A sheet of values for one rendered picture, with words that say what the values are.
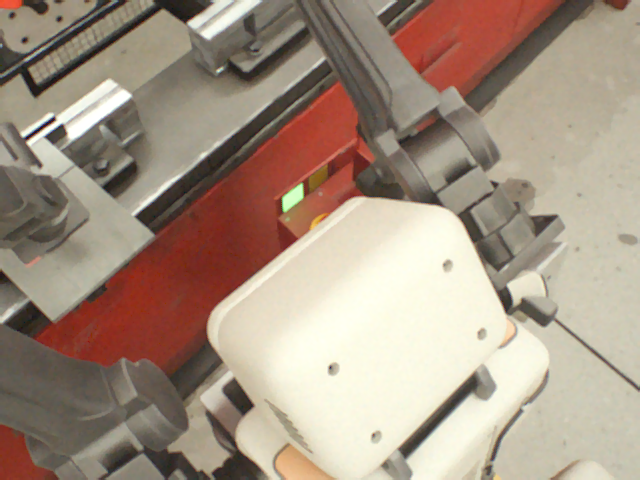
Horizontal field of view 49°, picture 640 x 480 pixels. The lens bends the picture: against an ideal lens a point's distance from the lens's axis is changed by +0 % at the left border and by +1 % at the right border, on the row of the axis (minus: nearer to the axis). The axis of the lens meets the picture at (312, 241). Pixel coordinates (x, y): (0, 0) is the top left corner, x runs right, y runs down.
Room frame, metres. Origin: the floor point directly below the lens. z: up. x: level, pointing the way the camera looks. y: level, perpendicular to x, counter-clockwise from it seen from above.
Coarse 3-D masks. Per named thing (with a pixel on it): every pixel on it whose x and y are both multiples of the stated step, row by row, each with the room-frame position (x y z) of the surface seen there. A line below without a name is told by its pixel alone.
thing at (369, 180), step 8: (368, 168) 0.70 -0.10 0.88; (360, 176) 0.68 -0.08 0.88; (368, 176) 0.68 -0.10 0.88; (376, 176) 0.68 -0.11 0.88; (368, 184) 0.67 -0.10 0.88; (376, 184) 0.66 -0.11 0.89; (384, 184) 0.64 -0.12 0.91; (376, 192) 0.65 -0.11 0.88; (384, 192) 0.64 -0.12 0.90; (392, 192) 0.63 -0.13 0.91; (400, 192) 0.63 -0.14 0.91; (400, 200) 0.64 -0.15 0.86; (408, 200) 0.64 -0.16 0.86
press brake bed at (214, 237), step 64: (448, 0) 1.27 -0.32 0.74; (512, 0) 1.52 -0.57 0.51; (576, 0) 2.03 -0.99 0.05; (448, 64) 1.32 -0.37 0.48; (512, 64) 1.72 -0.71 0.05; (320, 128) 0.95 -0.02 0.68; (192, 192) 0.71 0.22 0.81; (256, 192) 0.81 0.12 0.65; (192, 256) 0.68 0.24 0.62; (256, 256) 0.79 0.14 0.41; (64, 320) 0.48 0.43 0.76; (128, 320) 0.55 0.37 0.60; (192, 320) 0.64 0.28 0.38; (192, 384) 0.60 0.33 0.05; (0, 448) 0.32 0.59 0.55
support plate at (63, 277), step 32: (64, 160) 0.64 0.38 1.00; (96, 192) 0.58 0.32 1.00; (96, 224) 0.52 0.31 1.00; (128, 224) 0.52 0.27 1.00; (0, 256) 0.47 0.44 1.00; (64, 256) 0.47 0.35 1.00; (96, 256) 0.47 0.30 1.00; (128, 256) 0.47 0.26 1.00; (32, 288) 0.42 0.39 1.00; (64, 288) 0.42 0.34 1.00
